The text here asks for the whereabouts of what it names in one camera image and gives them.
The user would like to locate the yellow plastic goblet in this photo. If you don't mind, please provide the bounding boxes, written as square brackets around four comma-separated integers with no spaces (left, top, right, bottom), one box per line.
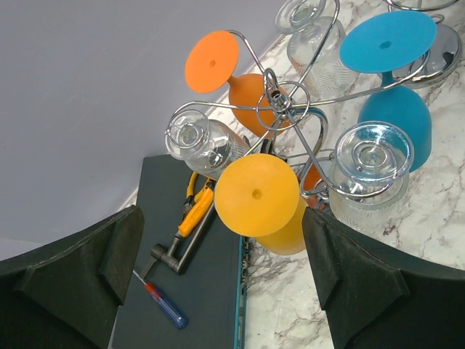
[214,153,307,256]

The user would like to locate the blue handled screwdriver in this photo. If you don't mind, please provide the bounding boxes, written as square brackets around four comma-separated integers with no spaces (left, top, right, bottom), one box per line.
[132,270,189,329]

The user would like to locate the chrome wine glass rack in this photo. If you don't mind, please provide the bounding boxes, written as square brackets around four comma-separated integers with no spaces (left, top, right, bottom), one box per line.
[165,0,442,204]
[384,0,464,90]

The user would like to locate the dark blue network switch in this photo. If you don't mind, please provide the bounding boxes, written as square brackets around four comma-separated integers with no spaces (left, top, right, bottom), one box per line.
[111,155,245,348]

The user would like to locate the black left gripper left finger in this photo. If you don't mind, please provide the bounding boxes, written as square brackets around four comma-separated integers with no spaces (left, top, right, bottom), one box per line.
[1,206,145,348]

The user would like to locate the blue plastic goblet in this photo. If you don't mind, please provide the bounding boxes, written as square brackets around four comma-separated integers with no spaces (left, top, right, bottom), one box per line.
[340,10,437,172]

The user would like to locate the orange plastic goblet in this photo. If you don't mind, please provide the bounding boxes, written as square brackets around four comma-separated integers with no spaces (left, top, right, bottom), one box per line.
[184,31,324,197]

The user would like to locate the clear patterned wine glass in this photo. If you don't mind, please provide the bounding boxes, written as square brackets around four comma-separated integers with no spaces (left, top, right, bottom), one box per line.
[275,0,358,99]

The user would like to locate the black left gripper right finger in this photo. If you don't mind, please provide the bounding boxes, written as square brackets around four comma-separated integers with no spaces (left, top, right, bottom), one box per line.
[302,209,464,348]

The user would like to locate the yellow handled pliers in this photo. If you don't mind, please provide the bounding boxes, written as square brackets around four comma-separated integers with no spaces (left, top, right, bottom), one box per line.
[184,172,215,210]

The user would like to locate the grey metal faucet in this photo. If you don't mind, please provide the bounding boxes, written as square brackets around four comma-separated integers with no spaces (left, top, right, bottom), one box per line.
[139,204,214,279]

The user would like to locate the yellow black crimping tool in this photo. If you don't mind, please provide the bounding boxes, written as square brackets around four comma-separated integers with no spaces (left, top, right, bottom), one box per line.
[178,182,214,238]

